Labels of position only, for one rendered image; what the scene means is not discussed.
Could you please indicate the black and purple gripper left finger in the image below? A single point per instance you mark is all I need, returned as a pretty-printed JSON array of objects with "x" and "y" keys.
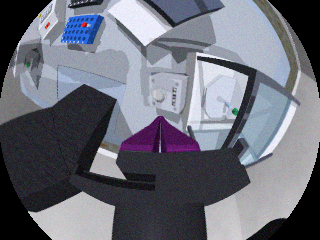
[{"x": 147, "y": 139}]

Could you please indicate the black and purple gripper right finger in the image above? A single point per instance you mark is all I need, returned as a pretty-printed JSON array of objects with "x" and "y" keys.
[{"x": 173, "y": 140}]

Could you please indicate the white block with round holes on base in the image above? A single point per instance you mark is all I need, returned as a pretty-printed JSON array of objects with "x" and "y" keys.
[{"x": 28, "y": 43}]

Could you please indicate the red-capped sample tube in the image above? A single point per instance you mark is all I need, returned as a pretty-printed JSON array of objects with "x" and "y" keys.
[{"x": 86, "y": 25}]

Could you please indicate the white block with grey holes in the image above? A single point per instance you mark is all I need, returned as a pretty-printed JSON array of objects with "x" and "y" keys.
[{"x": 51, "y": 21}]

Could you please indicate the blue tube rack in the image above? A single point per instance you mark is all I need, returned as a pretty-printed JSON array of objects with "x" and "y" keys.
[{"x": 74, "y": 25}]

